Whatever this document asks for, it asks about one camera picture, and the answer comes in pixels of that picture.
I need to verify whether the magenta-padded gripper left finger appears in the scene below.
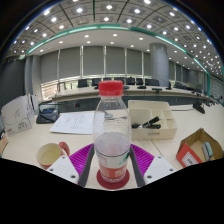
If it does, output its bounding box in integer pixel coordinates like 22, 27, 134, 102
45, 143, 96, 188

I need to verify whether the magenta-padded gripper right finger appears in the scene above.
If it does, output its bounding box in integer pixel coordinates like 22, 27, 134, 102
129, 143, 177, 188

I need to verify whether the clear red-capped water bottle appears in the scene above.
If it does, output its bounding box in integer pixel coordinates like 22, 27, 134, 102
92, 80, 132, 184

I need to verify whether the red cream patterned mug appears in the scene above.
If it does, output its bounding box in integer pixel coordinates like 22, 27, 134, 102
35, 141, 71, 170

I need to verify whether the beige compartment organizer tray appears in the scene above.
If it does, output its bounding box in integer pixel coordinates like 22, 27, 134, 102
127, 99, 178, 141

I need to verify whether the white printed paper sheet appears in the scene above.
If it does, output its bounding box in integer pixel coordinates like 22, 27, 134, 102
49, 111, 96, 136

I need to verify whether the black marker pen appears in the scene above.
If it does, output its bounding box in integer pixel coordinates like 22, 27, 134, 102
131, 115, 162, 130

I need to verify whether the cardboard box with red label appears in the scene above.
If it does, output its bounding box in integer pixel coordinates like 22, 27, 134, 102
175, 127, 224, 169

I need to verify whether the black conference microphone console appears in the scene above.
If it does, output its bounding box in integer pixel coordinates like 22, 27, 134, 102
35, 101, 60, 125

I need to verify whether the long curved conference desk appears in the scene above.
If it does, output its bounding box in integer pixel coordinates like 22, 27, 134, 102
43, 84, 214, 113

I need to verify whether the black desk microphones group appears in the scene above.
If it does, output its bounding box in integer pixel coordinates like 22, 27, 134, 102
93, 84, 174, 93

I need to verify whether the black desk microphone base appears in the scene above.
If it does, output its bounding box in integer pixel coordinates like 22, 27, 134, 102
192, 101, 206, 115

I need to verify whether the brown paper envelope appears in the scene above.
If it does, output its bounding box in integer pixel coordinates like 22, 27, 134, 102
0, 131, 9, 156

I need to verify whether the black office chairs group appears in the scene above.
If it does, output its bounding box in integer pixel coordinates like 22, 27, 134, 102
56, 77, 201, 93

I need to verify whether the grey round column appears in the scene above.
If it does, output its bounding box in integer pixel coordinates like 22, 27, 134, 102
149, 42, 170, 88

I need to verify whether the ceiling lights group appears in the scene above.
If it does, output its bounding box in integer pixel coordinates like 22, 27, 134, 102
9, 0, 224, 74

